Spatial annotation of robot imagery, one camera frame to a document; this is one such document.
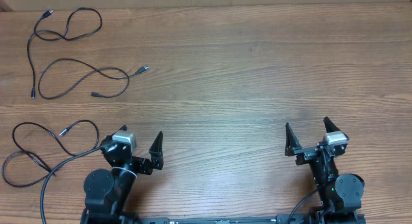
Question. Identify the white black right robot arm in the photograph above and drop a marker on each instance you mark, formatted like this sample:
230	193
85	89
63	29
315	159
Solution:
340	194

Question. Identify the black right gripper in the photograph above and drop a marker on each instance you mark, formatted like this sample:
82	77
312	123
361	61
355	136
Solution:
306	153

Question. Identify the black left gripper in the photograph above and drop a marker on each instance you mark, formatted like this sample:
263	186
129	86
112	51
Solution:
146	167

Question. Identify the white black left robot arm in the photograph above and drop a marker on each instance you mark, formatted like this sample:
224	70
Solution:
107	191

